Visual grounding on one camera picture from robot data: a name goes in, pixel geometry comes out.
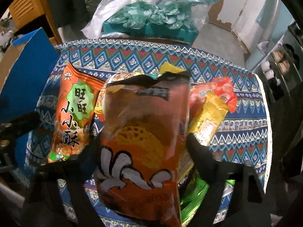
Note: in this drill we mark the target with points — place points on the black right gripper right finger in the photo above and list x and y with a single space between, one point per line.
220 184

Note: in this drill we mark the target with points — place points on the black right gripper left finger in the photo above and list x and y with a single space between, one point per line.
43 205

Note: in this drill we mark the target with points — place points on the green nut snack bag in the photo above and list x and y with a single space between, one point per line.
194 194

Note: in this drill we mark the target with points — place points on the large orange mushroom snack bag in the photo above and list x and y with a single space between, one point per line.
141 145

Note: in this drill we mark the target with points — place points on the patterned blue tablecloth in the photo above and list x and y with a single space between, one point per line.
244 137

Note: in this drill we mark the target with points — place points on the small yellow gold snack packet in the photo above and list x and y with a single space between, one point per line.
208 118

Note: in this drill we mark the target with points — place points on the orange round-print snack bag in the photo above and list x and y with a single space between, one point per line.
99 110

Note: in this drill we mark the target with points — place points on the orange Wangwang snack bag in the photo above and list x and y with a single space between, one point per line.
75 108

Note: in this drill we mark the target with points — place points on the red candy snack bag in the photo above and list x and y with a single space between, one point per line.
220 86

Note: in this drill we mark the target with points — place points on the grey shoe rack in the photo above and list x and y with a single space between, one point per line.
279 64

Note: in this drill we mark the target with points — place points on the blue cardboard box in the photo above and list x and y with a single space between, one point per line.
25 68

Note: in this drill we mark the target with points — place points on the teal box with green paper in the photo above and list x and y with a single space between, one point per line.
171 20

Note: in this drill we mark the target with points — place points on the wooden louvered cabinet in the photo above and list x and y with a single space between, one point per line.
25 11

